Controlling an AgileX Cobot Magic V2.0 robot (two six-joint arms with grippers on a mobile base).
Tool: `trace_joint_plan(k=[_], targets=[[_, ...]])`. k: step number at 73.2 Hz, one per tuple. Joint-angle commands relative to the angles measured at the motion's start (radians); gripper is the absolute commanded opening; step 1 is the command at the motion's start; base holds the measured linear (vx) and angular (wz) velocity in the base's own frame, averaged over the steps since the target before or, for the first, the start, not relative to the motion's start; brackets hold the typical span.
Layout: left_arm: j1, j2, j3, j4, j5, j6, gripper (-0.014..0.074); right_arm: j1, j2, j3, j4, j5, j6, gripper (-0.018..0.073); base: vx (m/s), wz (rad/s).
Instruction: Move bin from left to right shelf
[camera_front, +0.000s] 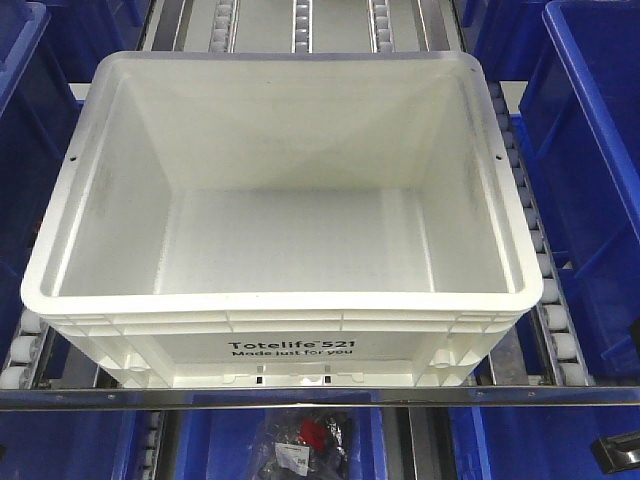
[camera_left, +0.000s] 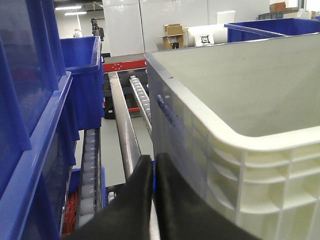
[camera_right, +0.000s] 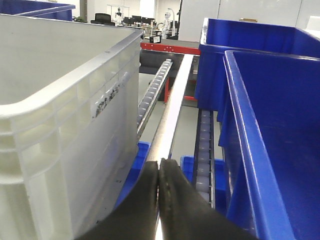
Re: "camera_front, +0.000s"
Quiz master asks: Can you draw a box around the white plastic tote bin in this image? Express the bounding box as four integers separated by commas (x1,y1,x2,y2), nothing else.
21,51,543,389

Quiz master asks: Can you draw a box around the blue bin lower centre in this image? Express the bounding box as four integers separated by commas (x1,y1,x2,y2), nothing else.
174,407,388,479

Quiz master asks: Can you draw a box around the blue bin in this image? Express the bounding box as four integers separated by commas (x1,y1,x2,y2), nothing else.
1,410,149,479
449,406,639,479
174,407,388,479

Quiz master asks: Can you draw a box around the blue bin lower right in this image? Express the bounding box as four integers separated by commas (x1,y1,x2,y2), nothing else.
449,406,639,479

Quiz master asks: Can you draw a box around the blue bin right shelf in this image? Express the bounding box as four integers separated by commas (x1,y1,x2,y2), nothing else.
520,1,639,378

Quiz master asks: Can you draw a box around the blue bin shelf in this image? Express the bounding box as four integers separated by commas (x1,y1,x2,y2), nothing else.
520,1,639,378
1,1,80,354

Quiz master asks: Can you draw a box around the blue bin left shelf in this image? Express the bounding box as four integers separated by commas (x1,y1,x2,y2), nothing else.
1,1,80,354

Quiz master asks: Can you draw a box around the blue bin lower left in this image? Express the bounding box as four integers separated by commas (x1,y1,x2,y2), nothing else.
1,410,149,479

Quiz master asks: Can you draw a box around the clear bag with parts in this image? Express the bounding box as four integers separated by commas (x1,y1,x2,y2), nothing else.
247,409,355,479

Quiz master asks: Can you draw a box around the right white roller track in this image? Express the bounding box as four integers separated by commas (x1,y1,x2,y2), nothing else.
488,82,593,387

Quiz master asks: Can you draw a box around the metal shelf front rail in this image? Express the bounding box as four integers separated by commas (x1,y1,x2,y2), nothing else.
1,386,639,411

